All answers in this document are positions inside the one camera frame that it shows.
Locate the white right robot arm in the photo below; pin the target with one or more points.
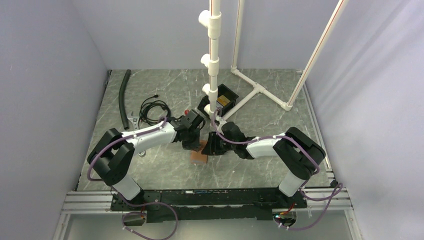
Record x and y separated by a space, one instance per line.
300 154

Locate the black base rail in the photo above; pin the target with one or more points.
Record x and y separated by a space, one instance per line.
161 205

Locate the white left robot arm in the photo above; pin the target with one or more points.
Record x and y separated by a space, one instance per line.
111 158

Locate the orange card in tray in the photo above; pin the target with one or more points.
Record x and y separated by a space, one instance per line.
223 100

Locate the black card tray box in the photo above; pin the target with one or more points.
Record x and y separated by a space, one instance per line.
222 89

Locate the white pvc pipe frame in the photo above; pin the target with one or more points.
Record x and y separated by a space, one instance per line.
254 48

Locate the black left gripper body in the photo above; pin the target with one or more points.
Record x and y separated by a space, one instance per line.
192 142

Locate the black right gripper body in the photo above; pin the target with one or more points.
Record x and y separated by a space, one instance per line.
229 146

